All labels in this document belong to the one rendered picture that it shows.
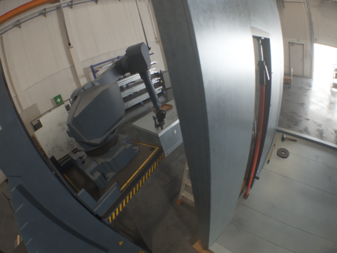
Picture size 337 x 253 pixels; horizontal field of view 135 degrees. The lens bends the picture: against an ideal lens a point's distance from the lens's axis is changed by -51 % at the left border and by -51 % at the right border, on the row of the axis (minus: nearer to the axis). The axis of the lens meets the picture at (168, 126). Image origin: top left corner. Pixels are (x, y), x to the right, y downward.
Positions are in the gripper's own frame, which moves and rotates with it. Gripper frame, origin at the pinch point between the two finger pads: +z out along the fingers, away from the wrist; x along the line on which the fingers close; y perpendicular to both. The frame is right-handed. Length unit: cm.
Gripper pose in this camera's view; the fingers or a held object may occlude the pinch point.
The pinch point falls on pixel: (161, 128)
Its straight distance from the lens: 273.9
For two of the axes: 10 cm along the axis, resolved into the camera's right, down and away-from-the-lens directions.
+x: 6.7, -4.9, 5.5
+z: 0.8, 7.9, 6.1
